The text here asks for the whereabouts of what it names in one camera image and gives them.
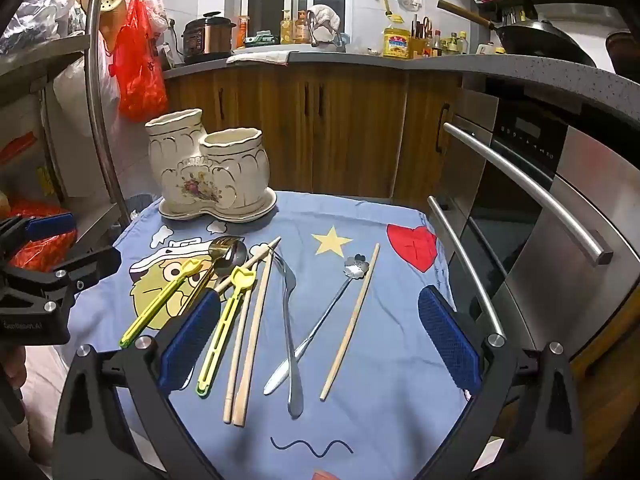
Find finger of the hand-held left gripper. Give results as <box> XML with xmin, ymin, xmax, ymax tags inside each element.
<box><xmin>0</xmin><ymin>246</ymin><xmax>123</xmax><ymax>312</ymax></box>
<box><xmin>0</xmin><ymin>212</ymin><xmax>77</xmax><ymax>262</ymax></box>

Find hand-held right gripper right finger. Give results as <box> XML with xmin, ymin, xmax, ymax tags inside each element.
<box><xmin>417</xmin><ymin>285</ymin><xmax>587</xmax><ymax>480</ymax></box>

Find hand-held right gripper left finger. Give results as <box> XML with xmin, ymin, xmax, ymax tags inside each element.
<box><xmin>51</xmin><ymin>290</ymin><xmax>223</xmax><ymax>480</ymax></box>

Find gold fork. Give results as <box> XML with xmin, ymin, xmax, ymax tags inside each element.
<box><xmin>172</xmin><ymin>235</ymin><xmax>243</xmax><ymax>321</ymax></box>

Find wooden chopstick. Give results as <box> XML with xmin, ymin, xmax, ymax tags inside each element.
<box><xmin>319</xmin><ymin>242</ymin><xmax>381</xmax><ymax>402</ymax></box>
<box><xmin>223</xmin><ymin>243</ymin><xmax>271</xmax><ymax>424</ymax></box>
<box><xmin>214</xmin><ymin>236</ymin><xmax>283</xmax><ymax>295</ymax></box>
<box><xmin>232</xmin><ymin>252</ymin><xmax>275</xmax><ymax>429</ymax></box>

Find silver flower-shaped spoon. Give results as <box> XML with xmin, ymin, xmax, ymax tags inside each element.
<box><xmin>263</xmin><ymin>253</ymin><xmax>370</xmax><ymax>395</ymax></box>

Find cream floral ceramic utensil holder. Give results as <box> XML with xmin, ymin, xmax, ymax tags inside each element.
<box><xmin>145</xmin><ymin>108</ymin><xmax>271</xmax><ymax>211</ymax></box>

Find person's left hand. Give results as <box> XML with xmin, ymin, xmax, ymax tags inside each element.
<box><xmin>0</xmin><ymin>347</ymin><xmax>28</xmax><ymax>391</ymax></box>

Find orange-red snack bag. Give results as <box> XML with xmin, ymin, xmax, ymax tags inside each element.
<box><xmin>0</xmin><ymin>197</ymin><xmax>79</xmax><ymax>274</ymax></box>

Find yellow training chopstick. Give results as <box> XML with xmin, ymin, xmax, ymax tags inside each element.
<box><xmin>196</xmin><ymin>266</ymin><xmax>257</xmax><ymax>400</ymax></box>

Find yellow plastic fork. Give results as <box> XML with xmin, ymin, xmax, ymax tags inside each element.
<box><xmin>119</xmin><ymin>258</ymin><xmax>207</xmax><ymax>350</ymax></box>

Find blue cartoon printed cloth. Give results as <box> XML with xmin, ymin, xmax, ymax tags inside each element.
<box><xmin>65</xmin><ymin>190</ymin><xmax>477</xmax><ymax>480</ymax></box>

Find white plastic bag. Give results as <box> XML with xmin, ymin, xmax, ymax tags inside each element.
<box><xmin>52</xmin><ymin>42</ymin><xmax>124</xmax><ymax>129</ymax></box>

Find cream ceramic drip tray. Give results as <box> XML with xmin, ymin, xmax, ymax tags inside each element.
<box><xmin>158</xmin><ymin>187</ymin><xmax>279</xmax><ymax>223</ymax></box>

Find chrome pole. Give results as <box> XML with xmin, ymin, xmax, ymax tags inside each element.
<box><xmin>86</xmin><ymin>0</ymin><xmax>132</xmax><ymax>223</ymax></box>

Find grey shelf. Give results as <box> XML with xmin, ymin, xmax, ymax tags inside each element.
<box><xmin>0</xmin><ymin>35</ymin><xmax>93</xmax><ymax>107</ymax></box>

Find red plastic bag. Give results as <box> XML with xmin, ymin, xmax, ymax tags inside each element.
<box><xmin>112</xmin><ymin>0</ymin><xmax>169</xmax><ymax>122</ymax></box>

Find clear plastic bags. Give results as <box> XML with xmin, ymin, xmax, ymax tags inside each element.
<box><xmin>0</xmin><ymin>0</ymin><xmax>76</xmax><ymax>56</ymax></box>

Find stainless steel built-in oven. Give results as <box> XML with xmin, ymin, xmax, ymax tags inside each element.
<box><xmin>425</xmin><ymin>75</ymin><xmax>640</xmax><ymax>363</ymax></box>

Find wooden lower cabinets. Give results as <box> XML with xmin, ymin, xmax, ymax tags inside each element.
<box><xmin>164</xmin><ymin>67</ymin><xmax>464</xmax><ymax>207</ymax></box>

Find electric pressure cooker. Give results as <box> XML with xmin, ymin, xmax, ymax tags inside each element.
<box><xmin>180</xmin><ymin>11</ymin><xmax>237</xmax><ymax>64</ymax></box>

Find white towel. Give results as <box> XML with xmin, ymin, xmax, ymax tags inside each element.
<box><xmin>227</xmin><ymin>50</ymin><xmax>291</xmax><ymax>66</ymax></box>

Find grey kitchen countertop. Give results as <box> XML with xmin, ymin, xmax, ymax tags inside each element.
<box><xmin>162</xmin><ymin>42</ymin><xmax>640</xmax><ymax>127</ymax></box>

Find green box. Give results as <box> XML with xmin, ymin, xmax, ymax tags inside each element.
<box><xmin>244</xmin><ymin>31</ymin><xmax>279</xmax><ymax>49</ymax></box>

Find row of condiment bottles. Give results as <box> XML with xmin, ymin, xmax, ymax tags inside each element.
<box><xmin>430</xmin><ymin>30</ymin><xmax>471</xmax><ymax>57</ymax></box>

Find knife block with scissors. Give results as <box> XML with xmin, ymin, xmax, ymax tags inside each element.
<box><xmin>409</xmin><ymin>15</ymin><xmax>434</xmax><ymax>57</ymax></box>

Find large yellow oil jug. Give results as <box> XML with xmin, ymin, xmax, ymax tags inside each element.
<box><xmin>383</xmin><ymin>24</ymin><xmax>412</xmax><ymax>59</ymax></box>

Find faucet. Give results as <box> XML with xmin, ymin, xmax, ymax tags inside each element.
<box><xmin>306</xmin><ymin>10</ymin><xmax>347</xmax><ymax>52</ymax></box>

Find pale cloth on faucet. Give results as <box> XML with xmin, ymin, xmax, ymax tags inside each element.
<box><xmin>307</xmin><ymin>4</ymin><xmax>341</xmax><ymax>34</ymax></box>

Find black wok with wooden handle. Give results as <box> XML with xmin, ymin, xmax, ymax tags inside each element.
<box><xmin>437</xmin><ymin>0</ymin><xmax>597</xmax><ymax>69</ymax></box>

